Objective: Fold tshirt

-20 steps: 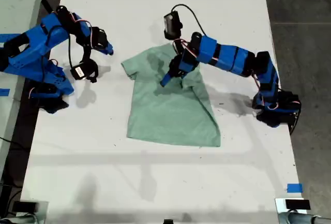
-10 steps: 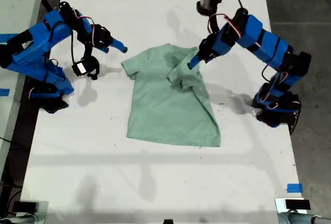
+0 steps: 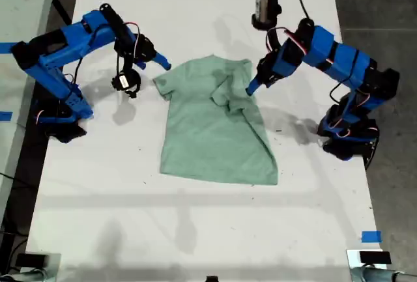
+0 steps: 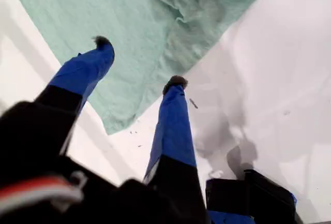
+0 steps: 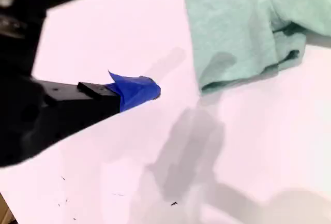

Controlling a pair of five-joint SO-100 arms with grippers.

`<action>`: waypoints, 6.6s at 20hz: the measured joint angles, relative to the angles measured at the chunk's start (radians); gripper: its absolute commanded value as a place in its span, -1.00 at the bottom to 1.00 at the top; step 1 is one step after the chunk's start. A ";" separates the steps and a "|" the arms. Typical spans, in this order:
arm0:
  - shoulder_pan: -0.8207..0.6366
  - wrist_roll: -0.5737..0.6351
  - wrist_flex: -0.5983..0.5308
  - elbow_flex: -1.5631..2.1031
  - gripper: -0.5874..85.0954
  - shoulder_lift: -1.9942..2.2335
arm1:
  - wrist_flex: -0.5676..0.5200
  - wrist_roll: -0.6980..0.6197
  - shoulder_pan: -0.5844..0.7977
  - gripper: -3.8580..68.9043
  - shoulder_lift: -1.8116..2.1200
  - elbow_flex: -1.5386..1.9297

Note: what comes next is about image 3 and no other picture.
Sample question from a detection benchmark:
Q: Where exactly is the pale green T-shirt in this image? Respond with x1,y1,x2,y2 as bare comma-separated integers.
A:
152,53,279,186

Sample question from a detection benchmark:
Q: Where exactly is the pale grey tube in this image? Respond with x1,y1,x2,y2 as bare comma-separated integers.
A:
363,267,417,282
0,268,50,282

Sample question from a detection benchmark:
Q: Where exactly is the long blue tape strip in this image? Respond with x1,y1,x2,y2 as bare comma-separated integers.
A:
0,42,20,55

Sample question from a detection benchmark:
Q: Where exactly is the black stand leg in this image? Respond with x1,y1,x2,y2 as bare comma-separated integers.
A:
51,0,73,31

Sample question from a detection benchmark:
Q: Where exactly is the black camera stalk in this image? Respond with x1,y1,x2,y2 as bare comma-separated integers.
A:
114,42,133,74
265,27,284,51

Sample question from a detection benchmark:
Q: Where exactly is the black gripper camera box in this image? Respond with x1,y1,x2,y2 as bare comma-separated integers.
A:
251,0,283,31
111,68,141,99

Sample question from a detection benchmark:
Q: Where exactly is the silver metal bracket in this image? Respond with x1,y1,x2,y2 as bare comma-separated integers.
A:
345,249,388,282
24,252,62,282

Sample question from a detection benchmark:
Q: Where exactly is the pale side table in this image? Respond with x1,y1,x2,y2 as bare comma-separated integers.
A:
0,0,60,221

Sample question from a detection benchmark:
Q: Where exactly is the square blue tape patch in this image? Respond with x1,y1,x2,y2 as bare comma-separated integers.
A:
361,231,382,244

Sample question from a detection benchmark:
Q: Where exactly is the small black box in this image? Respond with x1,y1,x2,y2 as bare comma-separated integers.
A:
359,251,392,265
15,253,49,268

